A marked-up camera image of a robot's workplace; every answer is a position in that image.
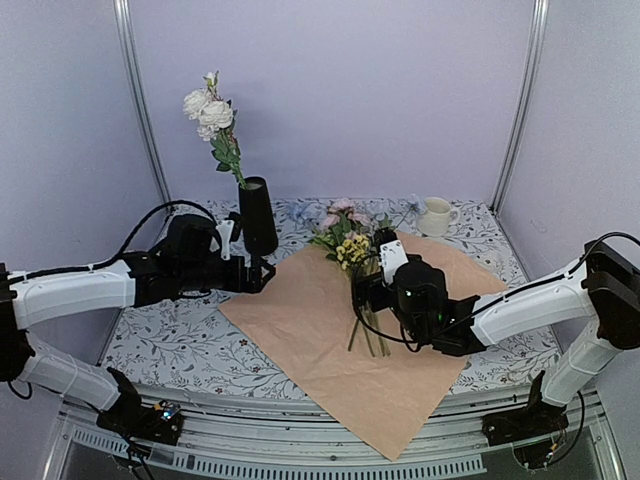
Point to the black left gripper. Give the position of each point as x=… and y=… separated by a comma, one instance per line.
x=254, y=283

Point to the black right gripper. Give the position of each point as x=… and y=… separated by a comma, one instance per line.
x=369, y=283

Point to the peach wrapping paper sheet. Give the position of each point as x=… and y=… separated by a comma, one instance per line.
x=303, y=320

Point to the green paper flower bouquet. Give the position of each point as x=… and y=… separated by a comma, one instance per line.
x=345, y=230

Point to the white rose stem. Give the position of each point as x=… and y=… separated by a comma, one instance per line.
x=216, y=120

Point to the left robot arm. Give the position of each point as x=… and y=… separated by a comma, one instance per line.
x=30, y=298

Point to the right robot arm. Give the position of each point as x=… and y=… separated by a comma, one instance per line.
x=601, y=286

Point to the black tall vase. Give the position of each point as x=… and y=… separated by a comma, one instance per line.
x=257, y=220

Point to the cream ceramic mug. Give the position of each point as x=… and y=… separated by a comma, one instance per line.
x=438, y=217

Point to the floral patterned table mat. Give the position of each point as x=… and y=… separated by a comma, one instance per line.
x=190, y=345

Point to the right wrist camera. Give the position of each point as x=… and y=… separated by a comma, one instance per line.
x=390, y=252

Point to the aluminium frame rail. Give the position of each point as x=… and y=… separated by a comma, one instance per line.
x=253, y=438

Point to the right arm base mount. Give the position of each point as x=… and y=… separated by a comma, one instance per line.
x=536, y=418

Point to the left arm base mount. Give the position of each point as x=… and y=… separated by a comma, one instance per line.
x=128, y=417

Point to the left aluminium post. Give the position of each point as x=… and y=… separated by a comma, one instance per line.
x=126, y=37

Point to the aluminium post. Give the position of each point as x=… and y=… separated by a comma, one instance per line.
x=126, y=37
x=531, y=67

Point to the right aluminium post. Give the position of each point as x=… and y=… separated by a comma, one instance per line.
x=531, y=67

